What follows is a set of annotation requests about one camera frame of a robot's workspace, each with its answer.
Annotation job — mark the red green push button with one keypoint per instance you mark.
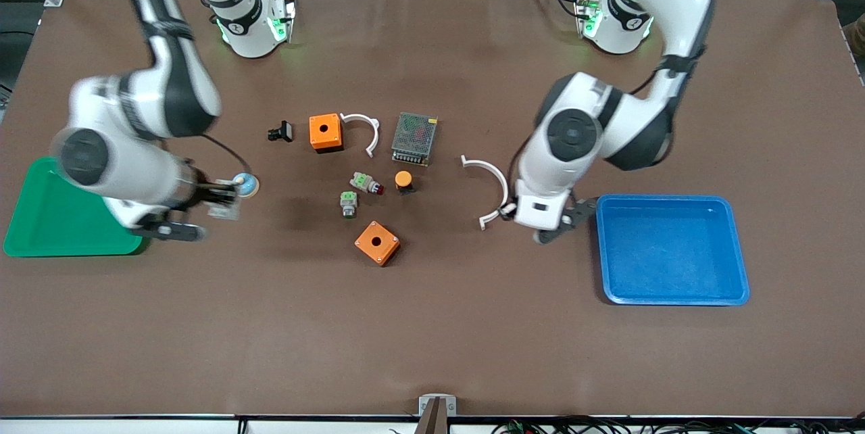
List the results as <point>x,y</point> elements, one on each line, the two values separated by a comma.
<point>365,182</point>

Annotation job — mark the metal mesh power supply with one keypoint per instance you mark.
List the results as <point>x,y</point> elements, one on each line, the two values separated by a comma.
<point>413,140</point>

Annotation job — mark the white red circuit breaker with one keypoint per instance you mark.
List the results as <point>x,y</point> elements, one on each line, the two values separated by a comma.
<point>225,211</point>

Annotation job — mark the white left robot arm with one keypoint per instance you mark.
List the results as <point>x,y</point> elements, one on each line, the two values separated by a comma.
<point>574,133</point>

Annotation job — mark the green silver push button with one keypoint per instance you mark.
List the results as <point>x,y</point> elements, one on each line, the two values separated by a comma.
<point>348,203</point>

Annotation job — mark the orange button box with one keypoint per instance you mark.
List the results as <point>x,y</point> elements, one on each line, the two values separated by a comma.
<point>375,249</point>
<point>331,140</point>

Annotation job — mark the small white pipe clamp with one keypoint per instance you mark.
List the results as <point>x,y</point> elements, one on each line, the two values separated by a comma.
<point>376,131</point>

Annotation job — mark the blue plastic tray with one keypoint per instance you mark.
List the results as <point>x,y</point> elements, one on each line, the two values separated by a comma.
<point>669,251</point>

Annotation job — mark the large white pipe clamp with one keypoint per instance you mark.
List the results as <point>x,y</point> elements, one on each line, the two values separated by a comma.
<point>505,189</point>

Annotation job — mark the brown object at table edge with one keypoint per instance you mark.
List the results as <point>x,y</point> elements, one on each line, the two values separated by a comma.
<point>855,35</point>

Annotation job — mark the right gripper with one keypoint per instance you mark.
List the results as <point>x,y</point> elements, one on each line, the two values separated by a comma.
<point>203,193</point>

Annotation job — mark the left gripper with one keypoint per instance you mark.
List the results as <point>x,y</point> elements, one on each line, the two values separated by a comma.
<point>507,213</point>

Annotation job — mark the small black bracket part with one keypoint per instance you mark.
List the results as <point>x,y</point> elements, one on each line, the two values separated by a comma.
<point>284,131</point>

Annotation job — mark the orange black round button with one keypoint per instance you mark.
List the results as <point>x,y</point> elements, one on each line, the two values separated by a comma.
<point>403,179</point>

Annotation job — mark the green plastic tray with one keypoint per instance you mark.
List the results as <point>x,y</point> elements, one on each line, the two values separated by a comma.
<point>61,224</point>

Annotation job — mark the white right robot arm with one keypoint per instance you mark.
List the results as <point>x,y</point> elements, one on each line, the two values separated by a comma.
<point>176,82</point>

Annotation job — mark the dark camera post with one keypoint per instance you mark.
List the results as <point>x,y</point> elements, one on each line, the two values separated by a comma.
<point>432,420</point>

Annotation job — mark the grey metal table bracket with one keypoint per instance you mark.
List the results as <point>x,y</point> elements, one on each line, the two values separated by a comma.
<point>426,404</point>

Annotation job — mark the blue dome button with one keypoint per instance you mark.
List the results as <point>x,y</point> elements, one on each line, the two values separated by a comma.
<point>246,186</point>

